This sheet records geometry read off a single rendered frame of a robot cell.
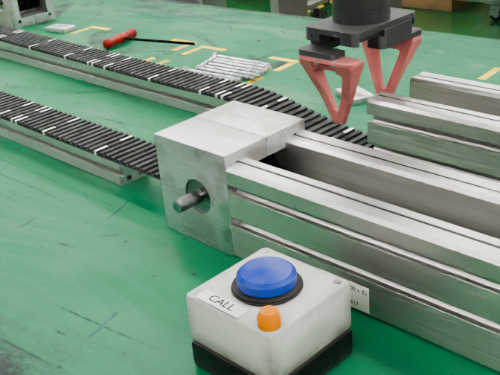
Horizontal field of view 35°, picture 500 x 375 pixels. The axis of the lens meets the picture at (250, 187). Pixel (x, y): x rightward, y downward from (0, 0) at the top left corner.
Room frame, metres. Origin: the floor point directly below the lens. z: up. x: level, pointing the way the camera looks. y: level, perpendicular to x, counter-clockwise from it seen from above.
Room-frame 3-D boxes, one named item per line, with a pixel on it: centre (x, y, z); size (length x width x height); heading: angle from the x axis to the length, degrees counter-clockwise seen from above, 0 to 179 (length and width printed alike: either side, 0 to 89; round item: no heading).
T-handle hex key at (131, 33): (1.29, 0.14, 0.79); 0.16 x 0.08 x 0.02; 59
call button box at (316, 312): (0.45, -0.01, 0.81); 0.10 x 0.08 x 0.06; 133
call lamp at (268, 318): (0.40, 0.00, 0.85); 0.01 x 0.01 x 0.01
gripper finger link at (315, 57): (0.76, -0.11, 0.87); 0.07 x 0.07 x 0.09; 44
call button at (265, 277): (0.45, -0.01, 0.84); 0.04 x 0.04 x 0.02
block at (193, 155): (0.65, 0.02, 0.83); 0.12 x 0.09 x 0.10; 133
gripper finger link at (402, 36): (0.80, -0.14, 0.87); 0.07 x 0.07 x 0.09; 44
